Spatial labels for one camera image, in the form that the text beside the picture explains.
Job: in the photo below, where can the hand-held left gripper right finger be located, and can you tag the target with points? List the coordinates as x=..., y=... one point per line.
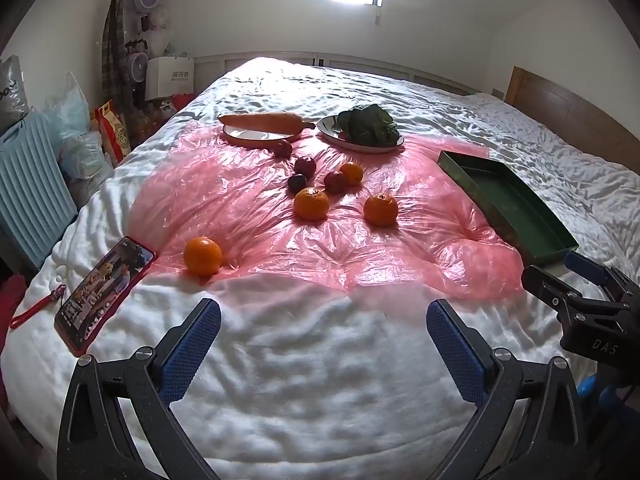
x=455, y=350

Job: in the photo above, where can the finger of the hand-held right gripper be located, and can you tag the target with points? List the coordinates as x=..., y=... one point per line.
x=585, y=265
x=545, y=285

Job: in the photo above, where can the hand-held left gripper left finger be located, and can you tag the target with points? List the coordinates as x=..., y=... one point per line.
x=192, y=350

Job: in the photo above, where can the green tray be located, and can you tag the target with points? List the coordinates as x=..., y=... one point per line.
x=515, y=210

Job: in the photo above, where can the orange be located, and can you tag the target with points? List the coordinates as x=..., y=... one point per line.
x=311, y=203
x=351, y=172
x=202, y=256
x=380, y=209

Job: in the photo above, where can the dark red plum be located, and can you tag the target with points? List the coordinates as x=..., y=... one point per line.
x=282, y=148
x=334, y=181
x=297, y=182
x=305, y=165

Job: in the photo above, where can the person's right hand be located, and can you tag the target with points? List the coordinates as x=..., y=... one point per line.
x=597, y=394

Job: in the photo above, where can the smartphone in red case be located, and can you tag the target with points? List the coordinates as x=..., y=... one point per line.
x=100, y=295

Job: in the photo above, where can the pink plastic sheet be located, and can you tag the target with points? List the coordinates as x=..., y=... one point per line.
x=250, y=230

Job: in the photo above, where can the wooden headboard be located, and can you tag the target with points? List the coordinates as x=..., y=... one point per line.
x=565, y=105

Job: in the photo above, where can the white plastic bag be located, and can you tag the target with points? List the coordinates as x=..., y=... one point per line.
x=87, y=155

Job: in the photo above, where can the orange-rimmed plate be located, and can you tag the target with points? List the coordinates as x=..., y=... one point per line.
x=250, y=136

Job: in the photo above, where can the light blue suitcase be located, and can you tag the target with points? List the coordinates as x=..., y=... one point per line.
x=30, y=180

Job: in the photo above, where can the carrot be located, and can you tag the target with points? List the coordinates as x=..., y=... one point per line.
x=260, y=121

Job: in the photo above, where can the leafy greens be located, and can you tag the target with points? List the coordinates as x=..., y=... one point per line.
x=367, y=122

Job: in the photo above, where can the white oval plate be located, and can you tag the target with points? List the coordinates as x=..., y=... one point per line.
x=327, y=130

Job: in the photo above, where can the white paper box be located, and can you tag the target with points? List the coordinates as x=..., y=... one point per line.
x=170, y=77

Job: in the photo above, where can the bluish translucent plastic bag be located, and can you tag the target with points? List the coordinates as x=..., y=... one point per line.
x=70, y=105

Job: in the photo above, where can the plaid scarf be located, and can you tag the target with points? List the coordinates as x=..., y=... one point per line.
x=115, y=45

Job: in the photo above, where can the grey printed plastic bag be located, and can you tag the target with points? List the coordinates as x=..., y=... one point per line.
x=12, y=90

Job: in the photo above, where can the clear plastic bag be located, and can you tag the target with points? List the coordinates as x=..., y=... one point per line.
x=161, y=30

